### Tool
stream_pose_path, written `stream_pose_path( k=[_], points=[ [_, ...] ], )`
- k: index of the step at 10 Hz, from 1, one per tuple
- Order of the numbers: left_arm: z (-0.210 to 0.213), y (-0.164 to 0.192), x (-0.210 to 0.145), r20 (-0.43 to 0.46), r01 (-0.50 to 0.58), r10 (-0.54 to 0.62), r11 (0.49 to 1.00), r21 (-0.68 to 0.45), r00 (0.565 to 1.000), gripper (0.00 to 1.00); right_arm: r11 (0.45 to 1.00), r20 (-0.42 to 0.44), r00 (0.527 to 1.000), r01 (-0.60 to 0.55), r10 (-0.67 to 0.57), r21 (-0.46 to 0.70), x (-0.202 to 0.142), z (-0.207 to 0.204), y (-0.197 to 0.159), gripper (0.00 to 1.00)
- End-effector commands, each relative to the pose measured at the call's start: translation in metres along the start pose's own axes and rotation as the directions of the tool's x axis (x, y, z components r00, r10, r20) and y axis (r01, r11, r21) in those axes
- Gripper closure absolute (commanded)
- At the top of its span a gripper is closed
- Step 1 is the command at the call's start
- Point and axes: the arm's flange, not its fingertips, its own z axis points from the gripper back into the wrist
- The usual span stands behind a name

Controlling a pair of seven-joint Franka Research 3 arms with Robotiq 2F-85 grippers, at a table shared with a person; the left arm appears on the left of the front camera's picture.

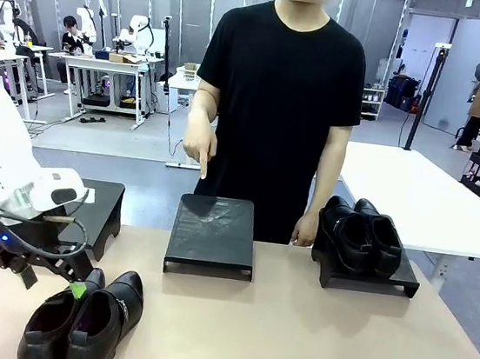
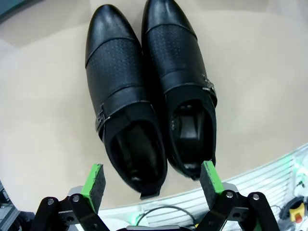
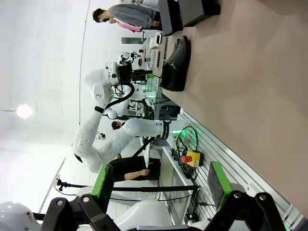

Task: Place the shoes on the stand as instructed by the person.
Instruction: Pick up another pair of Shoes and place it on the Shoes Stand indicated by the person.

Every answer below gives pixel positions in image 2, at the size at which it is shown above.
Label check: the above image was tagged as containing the white ribbed panel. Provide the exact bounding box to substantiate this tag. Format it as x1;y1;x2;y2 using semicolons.
99;146;308;231

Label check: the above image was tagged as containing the black leather buckle shoe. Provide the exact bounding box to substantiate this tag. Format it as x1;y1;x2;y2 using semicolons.
84;3;168;200
141;0;218;182

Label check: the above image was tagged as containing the thin black cable loop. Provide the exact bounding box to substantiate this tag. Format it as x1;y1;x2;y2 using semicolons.
135;207;197;228

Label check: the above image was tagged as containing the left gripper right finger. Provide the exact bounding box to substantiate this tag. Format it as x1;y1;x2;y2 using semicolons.
199;160;282;231

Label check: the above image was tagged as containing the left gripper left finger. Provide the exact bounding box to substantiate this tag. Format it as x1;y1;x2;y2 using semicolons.
35;163;107;231

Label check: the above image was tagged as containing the yellow emergency stop button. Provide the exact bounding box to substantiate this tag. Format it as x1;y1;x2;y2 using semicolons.
288;205;306;224

